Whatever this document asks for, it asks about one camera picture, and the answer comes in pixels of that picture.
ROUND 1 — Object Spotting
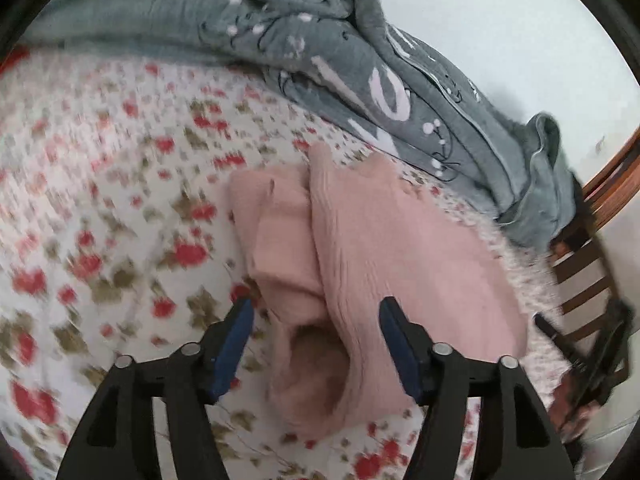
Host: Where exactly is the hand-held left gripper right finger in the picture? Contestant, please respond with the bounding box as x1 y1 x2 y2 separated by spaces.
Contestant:
378 296 584 480

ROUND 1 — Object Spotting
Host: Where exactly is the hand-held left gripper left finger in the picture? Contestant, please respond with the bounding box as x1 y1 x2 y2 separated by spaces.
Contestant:
55 297 256 480

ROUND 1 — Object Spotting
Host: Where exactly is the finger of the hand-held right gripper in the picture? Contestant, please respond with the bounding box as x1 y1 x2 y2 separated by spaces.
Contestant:
534 312 593 376

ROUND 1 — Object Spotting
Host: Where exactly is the pink knitted sweater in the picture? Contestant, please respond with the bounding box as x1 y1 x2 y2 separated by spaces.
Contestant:
227 142 531 439

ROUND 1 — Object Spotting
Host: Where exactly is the floral bed sheet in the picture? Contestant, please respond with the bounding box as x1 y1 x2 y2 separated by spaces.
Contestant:
0 45 568 480

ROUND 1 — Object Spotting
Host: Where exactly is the grey printed blanket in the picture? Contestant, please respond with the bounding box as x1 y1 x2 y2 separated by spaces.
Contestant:
20 0 584 251

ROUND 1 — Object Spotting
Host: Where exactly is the wooden bed frame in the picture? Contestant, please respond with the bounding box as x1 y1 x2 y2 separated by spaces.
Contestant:
549 125 640 333

